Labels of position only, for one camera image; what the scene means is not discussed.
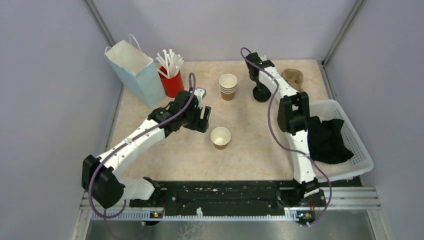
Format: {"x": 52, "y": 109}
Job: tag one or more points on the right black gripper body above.
{"x": 256, "y": 82}

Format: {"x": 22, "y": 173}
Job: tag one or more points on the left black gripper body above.
{"x": 192, "y": 119}

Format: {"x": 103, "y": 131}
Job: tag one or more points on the brown paper coffee cup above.
{"x": 220, "y": 137}

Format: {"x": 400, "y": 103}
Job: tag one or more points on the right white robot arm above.
{"x": 293, "y": 120}

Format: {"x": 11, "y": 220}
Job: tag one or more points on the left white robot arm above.
{"x": 101, "y": 175}

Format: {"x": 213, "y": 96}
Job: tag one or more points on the stack of black lids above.
{"x": 261, "y": 95}

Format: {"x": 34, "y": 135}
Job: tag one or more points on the stack of paper cups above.
{"x": 228, "y": 84}

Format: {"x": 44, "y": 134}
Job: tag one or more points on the red straw holder cup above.
{"x": 172, "y": 86}

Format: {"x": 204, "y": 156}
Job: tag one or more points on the brown cardboard cup carrier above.
{"x": 294, "y": 78}

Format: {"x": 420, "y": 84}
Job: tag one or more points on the white wrapped straws bundle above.
{"x": 171, "y": 62}

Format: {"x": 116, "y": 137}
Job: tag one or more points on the light blue paper bag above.
{"x": 136, "y": 70}

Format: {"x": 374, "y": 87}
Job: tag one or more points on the black cloth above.
{"x": 325, "y": 141}

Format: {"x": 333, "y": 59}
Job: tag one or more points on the white plastic basket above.
{"x": 361, "y": 162}

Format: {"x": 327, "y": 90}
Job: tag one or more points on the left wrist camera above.
{"x": 200, "y": 94}

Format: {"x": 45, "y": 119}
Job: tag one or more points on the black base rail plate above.
{"x": 251, "y": 198}

